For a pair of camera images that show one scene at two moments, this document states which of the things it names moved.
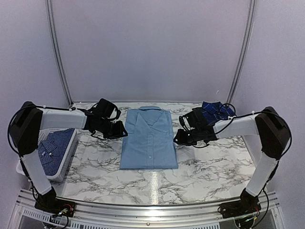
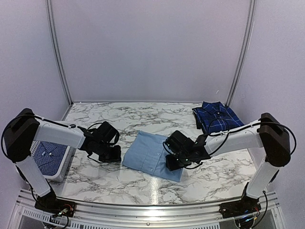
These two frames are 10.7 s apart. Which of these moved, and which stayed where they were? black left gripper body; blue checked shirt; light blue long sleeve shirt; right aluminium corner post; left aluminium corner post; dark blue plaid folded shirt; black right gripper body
Moved: black right gripper body; light blue long sleeve shirt; black left gripper body
Stayed: right aluminium corner post; blue checked shirt; left aluminium corner post; dark blue plaid folded shirt
